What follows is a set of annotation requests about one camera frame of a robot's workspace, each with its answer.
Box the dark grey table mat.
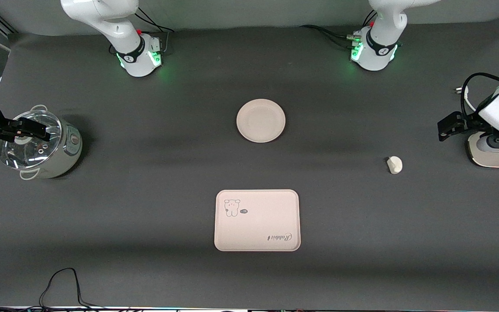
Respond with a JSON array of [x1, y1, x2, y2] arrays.
[[0, 17, 499, 310]]

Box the black right base cables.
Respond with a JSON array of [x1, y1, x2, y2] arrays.
[[135, 9, 175, 55]]

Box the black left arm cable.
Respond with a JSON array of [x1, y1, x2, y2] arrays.
[[461, 72, 499, 117]]

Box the beige rectangular rabbit tray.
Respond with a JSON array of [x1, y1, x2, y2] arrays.
[[214, 189, 301, 252]]

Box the aluminium frame rail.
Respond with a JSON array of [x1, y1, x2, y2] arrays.
[[0, 12, 18, 37]]

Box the white steamed bun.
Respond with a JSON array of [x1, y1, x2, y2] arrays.
[[386, 156, 403, 175]]

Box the cream white toaster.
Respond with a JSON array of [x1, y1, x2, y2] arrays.
[[466, 130, 499, 168]]

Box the black loose floor cable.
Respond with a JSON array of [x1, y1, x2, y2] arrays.
[[39, 268, 103, 309]]

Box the black left base cables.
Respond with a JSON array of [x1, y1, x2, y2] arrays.
[[299, 11, 378, 50]]

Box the round beige plate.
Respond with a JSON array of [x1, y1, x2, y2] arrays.
[[236, 99, 286, 143]]

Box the glass pot lid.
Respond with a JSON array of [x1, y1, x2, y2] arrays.
[[0, 110, 63, 169]]

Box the black base cables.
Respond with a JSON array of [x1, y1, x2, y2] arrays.
[[135, 9, 175, 55], [299, 11, 378, 50]]

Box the silver electric cooking pot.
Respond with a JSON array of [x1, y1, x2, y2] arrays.
[[0, 104, 83, 180]]

